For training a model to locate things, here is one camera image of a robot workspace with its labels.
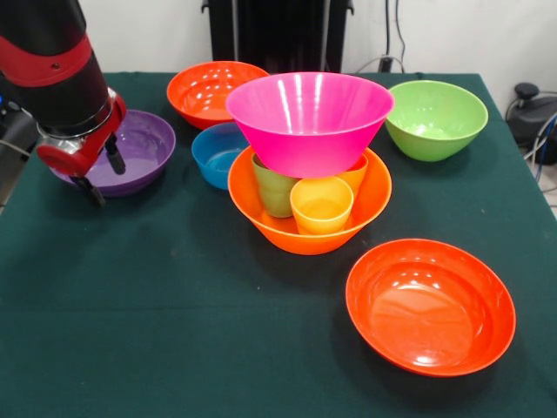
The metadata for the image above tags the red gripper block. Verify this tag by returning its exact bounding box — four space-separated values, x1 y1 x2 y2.
36 93 128 209

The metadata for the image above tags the purple plastic bowl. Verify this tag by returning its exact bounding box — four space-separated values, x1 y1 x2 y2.
50 109 177 198

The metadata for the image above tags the red plastic bowl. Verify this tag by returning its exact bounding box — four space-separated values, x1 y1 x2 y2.
345 238 517 377
166 60 271 131

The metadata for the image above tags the green plastic cup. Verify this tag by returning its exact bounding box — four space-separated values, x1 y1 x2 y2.
251 152 301 219

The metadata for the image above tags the pink plastic bowl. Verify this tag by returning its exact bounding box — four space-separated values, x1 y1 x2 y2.
225 71 396 179

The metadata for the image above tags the yellow plastic cup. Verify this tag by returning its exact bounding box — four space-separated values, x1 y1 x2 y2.
290 175 355 236

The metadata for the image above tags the orange plastic cup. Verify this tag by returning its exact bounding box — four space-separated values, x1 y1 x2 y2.
337 154 369 199

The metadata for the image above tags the orange plastic bowl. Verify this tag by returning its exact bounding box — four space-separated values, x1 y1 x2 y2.
227 145 393 256

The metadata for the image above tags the black computer tower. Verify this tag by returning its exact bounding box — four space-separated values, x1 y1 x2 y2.
0 73 23 127

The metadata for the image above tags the blue plastic bowl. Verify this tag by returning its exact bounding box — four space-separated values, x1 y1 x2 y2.
191 122 252 191

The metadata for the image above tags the dark green table cloth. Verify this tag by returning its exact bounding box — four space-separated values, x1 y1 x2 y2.
0 71 557 418

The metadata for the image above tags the green plastic bowl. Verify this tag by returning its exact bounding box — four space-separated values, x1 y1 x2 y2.
384 79 489 163

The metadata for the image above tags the grey cable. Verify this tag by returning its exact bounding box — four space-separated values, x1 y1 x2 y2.
0 138 32 158

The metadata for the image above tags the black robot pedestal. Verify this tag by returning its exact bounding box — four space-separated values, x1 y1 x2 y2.
202 0 354 74

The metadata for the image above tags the black hanging cable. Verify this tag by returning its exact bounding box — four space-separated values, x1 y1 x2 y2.
378 0 409 73

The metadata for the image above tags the blue cable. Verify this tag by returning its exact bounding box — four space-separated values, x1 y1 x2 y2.
533 111 557 166

